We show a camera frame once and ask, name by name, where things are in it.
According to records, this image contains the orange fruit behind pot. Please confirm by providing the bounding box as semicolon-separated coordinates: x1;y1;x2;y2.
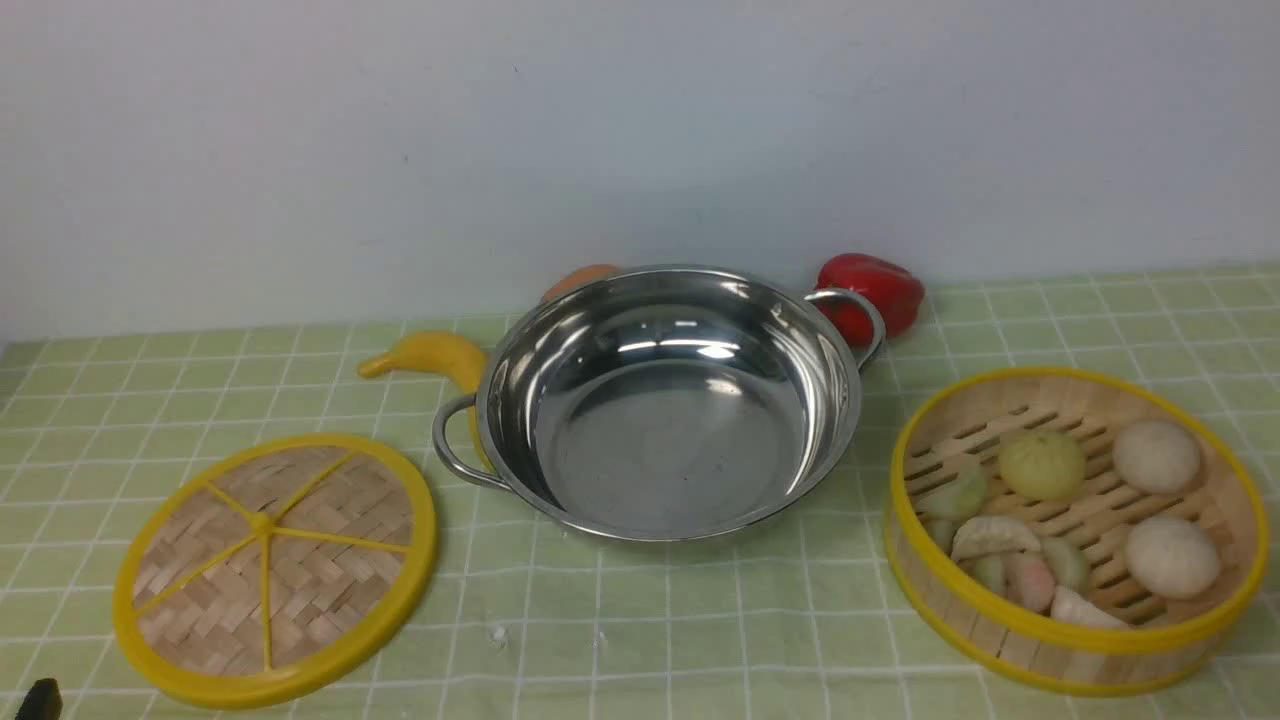
540;264;620;304

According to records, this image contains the yellow banana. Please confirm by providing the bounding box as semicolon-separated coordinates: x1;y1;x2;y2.
357;331;486;395

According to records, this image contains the stainless steel pot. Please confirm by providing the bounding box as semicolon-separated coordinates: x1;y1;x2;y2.
431;266;886;543

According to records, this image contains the pale dumpling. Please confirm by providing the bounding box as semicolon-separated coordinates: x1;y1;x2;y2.
950;515;1042;562

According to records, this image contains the white dumpling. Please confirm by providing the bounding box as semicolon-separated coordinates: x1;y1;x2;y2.
1050;585;1132;630

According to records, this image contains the yellow-green bun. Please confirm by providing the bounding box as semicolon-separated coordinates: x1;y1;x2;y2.
997;429;1085;501

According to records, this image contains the woven bamboo steamer lid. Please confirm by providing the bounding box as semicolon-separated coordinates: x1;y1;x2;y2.
111;433;439;710

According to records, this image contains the white bun upper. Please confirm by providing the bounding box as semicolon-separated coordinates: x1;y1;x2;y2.
1112;419;1202;495

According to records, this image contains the red bell pepper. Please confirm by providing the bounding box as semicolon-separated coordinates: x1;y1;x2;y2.
814;252;925;347

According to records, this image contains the white bun lower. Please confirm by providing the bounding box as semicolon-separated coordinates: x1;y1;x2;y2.
1124;515;1222;600

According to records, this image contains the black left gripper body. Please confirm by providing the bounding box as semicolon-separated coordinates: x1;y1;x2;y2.
14;678;63;720

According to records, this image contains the white bun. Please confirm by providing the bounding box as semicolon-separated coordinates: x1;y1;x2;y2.
1112;419;1202;495
1124;515;1222;600

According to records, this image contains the green dumpling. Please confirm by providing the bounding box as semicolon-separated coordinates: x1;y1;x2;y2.
915;464;989;521

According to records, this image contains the pink dumpling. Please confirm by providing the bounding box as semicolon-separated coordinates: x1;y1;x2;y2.
1004;552;1057;615

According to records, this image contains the green checkered tablecloth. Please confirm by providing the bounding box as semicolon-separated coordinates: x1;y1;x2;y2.
1;261;1279;719

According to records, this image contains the bamboo steamer basket yellow rim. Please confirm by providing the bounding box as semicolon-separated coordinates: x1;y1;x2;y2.
883;366;1268;696

